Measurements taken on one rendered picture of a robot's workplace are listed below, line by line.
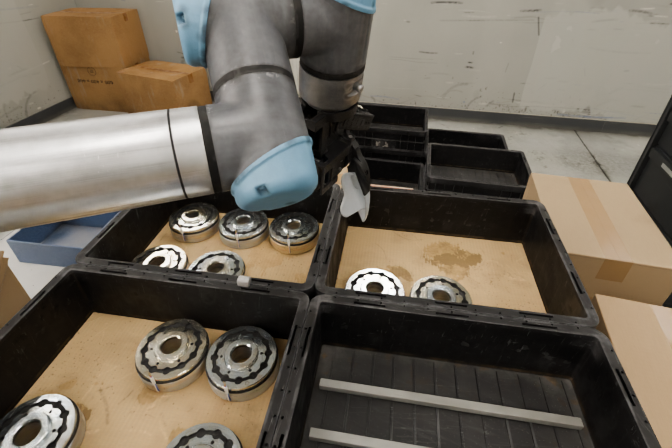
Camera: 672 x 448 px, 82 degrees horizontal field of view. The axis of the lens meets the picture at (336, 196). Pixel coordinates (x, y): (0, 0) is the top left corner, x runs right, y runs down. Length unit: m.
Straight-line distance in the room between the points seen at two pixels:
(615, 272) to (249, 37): 0.79
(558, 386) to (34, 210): 0.66
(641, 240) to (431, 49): 2.64
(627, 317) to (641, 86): 3.13
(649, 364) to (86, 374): 0.82
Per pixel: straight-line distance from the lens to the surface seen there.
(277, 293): 0.59
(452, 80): 3.46
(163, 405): 0.65
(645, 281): 0.95
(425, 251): 0.81
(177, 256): 0.79
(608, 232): 0.97
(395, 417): 0.61
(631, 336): 0.77
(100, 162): 0.32
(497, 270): 0.82
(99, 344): 0.75
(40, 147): 0.34
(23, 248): 1.18
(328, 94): 0.44
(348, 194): 0.55
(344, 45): 0.41
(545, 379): 0.70
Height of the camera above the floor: 1.37
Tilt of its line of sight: 35 degrees down
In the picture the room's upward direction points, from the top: straight up
